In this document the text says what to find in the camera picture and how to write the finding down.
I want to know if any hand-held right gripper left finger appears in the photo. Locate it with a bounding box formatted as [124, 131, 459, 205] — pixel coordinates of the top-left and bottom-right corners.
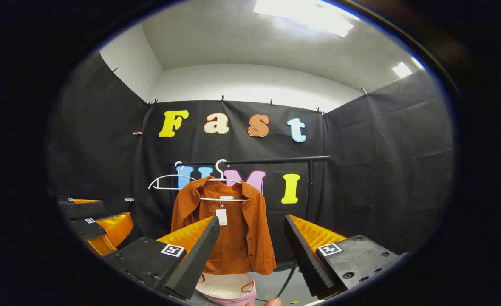
[104, 216, 221, 300]

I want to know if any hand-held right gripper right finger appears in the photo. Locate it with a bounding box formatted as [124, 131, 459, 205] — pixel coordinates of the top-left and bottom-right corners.
[284, 215, 404, 297]

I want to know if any pink white laundry hamper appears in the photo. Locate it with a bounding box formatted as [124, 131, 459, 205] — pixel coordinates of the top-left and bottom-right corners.
[195, 272, 258, 306]

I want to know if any orange corduroy jacket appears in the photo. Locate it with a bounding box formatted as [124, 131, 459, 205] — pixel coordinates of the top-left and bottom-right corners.
[171, 176, 277, 276]

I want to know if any white clothes hanger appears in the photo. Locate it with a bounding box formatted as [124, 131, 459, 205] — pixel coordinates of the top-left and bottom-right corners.
[148, 161, 196, 190]
[198, 159, 248, 202]

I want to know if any black clothes rack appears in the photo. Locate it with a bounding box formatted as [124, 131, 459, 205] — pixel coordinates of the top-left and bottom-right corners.
[170, 156, 331, 299]

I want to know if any black backdrop cloth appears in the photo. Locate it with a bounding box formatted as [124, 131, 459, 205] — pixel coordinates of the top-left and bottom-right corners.
[48, 51, 454, 272]

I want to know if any small ceiling light panel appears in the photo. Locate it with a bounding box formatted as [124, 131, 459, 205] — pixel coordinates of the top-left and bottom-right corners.
[392, 56, 425, 79]

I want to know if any large ceiling light panel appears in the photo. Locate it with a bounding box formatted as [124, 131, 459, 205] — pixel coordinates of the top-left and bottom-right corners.
[254, 0, 355, 38]

